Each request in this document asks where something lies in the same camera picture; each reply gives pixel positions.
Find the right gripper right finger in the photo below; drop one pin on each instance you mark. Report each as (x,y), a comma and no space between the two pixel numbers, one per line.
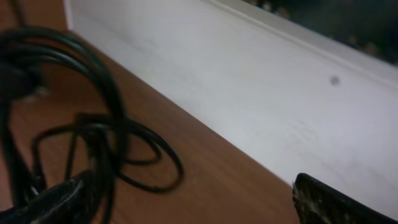
(316,202)

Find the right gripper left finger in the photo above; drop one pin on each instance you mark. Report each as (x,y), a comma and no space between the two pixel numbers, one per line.
(67,202)

